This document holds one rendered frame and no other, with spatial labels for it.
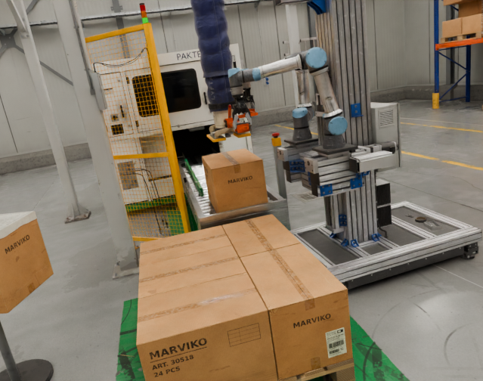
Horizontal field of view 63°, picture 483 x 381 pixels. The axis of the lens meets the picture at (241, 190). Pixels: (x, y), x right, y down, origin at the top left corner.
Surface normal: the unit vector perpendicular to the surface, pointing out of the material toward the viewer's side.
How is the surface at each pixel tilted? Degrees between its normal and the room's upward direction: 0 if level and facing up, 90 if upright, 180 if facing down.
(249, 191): 90
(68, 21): 90
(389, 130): 90
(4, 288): 90
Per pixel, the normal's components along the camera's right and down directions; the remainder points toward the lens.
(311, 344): 0.22, 0.24
